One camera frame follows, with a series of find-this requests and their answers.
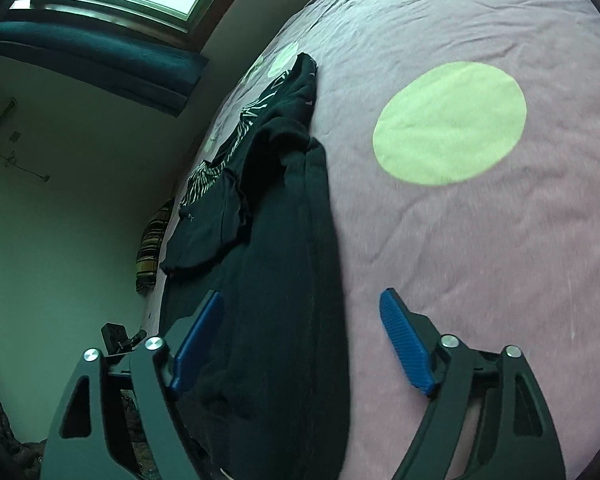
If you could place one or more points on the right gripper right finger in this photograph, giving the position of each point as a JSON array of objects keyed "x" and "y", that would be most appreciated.
[{"x": 515, "y": 437}]

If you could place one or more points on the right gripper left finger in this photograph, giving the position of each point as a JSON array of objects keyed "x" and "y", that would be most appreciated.
[{"x": 89, "y": 438}]

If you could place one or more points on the black knit sweater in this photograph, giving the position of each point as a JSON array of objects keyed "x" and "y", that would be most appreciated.
[{"x": 272, "y": 400}]

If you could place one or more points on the black white patterned shirt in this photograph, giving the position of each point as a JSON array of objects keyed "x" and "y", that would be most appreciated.
[{"x": 288, "y": 101}]

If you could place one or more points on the black yellow striped pillow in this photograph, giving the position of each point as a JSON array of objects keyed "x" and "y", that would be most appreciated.
[{"x": 148, "y": 253}]

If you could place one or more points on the right teal curtain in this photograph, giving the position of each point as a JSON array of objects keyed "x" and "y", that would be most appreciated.
[{"x": 153, "y": 75}]

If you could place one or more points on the pink bedsheet green dots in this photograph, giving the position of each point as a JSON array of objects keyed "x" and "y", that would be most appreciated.
[{"x": 462, "y": 142}]

